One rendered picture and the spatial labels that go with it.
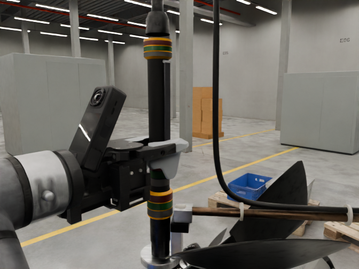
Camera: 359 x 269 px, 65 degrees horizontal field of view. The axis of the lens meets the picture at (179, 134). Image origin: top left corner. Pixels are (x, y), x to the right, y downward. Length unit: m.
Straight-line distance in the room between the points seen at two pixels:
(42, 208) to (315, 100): 7.61
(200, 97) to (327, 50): 6.27
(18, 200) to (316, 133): 7.68
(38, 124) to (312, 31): 10.99
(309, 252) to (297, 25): 13.52
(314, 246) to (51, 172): 0.31
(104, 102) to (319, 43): 13.06
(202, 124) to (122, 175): 8.51
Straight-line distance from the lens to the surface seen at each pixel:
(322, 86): 7.74
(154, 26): 0.44
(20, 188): 0.31
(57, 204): 0.33
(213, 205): 3.80
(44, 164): 0.33
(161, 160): 0.42
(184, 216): 0.47
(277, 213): 0.49
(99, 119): 0.36
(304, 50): 13.51
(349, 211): 0.52
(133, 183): 0.39
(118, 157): 0.36
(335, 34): 13.20
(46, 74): 6.69
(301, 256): 0.42
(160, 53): 0.43
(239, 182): 4.01
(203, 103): 8.78
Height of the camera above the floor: 1.59
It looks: 10 degrees down
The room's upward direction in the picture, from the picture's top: straight up
